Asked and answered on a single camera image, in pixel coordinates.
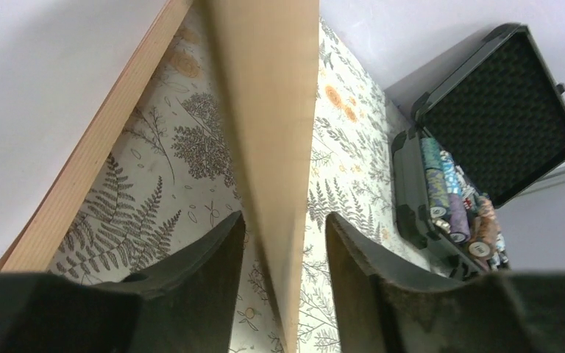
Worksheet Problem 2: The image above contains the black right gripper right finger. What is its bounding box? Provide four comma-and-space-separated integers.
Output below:
325, 213, 565, 352

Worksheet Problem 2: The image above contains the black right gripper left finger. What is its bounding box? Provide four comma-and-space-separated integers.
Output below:
0, 212, 245, 352

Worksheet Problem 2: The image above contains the pink wooden picture frame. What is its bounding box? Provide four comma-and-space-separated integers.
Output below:
0, 0, 192, 272

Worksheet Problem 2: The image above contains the brown cardboard backing board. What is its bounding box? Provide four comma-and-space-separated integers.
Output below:
202, 1, 319, 352

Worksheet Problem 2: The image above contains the seascape photo print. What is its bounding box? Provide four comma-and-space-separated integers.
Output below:
0, 1, 163, 258

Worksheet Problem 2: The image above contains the blue purple poker chip stack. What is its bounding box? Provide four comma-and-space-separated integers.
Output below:
440, 151, 471, 244

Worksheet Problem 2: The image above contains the floral tablecloth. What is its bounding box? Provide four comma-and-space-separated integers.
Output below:
49, 9, 430, 352

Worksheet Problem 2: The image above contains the green poker chip stack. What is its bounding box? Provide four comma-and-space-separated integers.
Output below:
421, 138, 450, 218

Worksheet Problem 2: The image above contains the lower orange poker chip stack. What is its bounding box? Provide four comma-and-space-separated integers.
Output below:
466, 195, 500, 260

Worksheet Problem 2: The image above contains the black poker chip case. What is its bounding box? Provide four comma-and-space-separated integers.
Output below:
391, 23, 565, 281

